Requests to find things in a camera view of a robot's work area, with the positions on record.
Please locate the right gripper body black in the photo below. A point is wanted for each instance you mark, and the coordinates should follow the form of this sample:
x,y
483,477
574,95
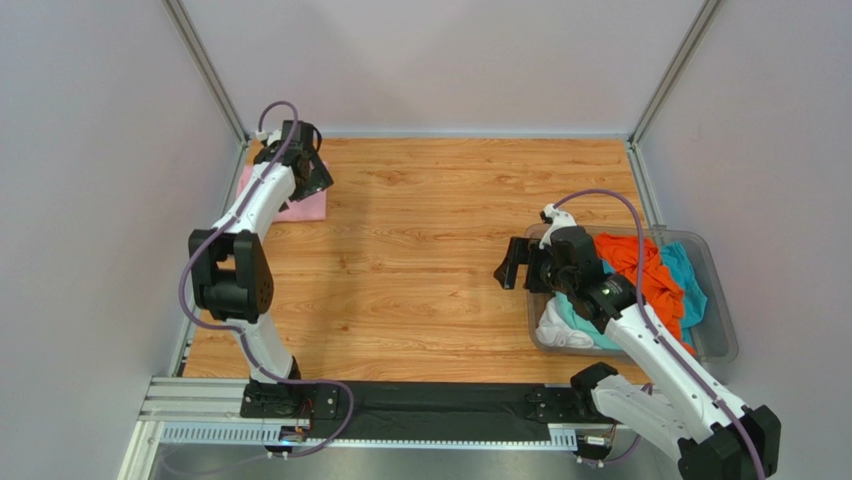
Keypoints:
x,y
530,264

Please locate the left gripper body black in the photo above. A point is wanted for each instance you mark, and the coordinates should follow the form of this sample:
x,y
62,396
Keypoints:
x,y
312,156

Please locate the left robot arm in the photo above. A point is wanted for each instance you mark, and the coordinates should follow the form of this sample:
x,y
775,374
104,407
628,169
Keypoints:
x,y
392,298

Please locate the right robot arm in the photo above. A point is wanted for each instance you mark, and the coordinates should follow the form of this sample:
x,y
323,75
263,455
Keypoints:
x,y
707,430

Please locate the white t shirt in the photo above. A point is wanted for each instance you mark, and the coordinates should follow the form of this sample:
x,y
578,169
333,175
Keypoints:
x,y
558,327

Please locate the mint green t shirt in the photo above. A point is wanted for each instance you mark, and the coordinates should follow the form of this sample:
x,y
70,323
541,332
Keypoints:
x,y
586,329

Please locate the orange t shirt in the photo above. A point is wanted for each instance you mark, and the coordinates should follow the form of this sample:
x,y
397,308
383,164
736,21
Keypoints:
x,y
658,288

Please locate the teal t shirt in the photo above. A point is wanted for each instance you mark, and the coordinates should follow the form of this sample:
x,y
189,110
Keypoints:
x,y
681,268

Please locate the clear plastic bin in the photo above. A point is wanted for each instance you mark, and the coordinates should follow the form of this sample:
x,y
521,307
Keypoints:
x,y
714,338

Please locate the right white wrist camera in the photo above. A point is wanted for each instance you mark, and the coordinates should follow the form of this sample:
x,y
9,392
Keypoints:
x,y
556,219

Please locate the aluminium frame rail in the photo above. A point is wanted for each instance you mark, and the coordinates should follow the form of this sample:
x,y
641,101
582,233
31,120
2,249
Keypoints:
x,y
194,428

